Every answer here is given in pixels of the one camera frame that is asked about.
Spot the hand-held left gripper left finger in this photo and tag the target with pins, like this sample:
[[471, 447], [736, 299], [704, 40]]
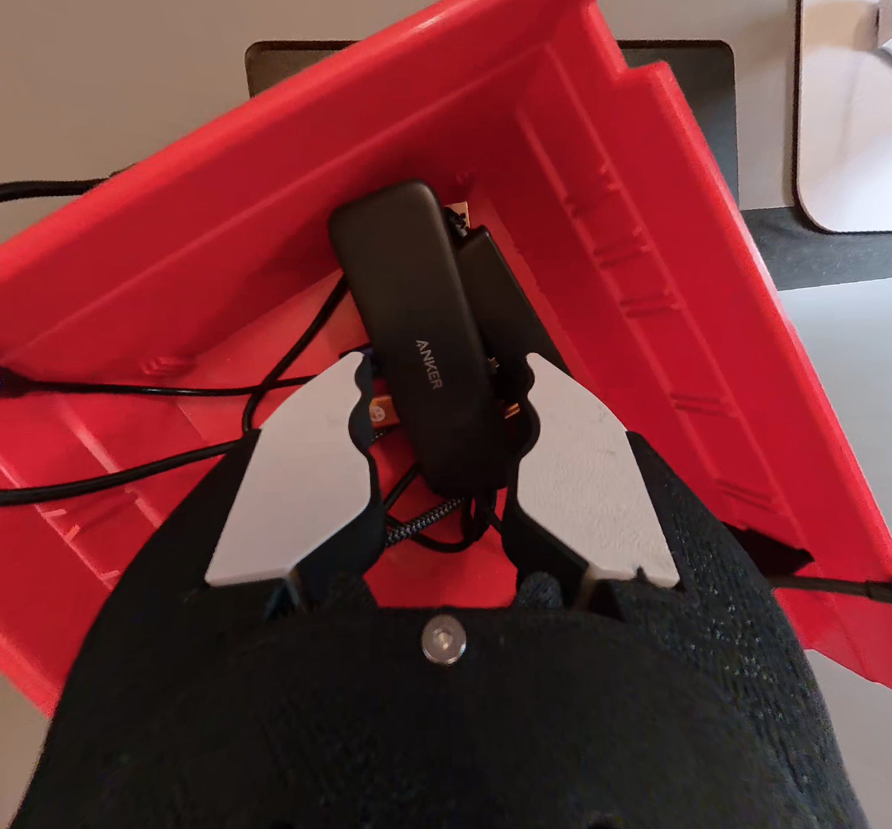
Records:
[[293, 494]]

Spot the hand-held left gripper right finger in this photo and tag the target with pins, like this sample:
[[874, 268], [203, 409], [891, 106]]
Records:
[[592, 494]]

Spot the red plastic bin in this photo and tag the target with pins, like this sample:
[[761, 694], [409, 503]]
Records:
[[209, 215]]

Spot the instruction sheet board white stand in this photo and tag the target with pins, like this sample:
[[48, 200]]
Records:
[[843, 146]]

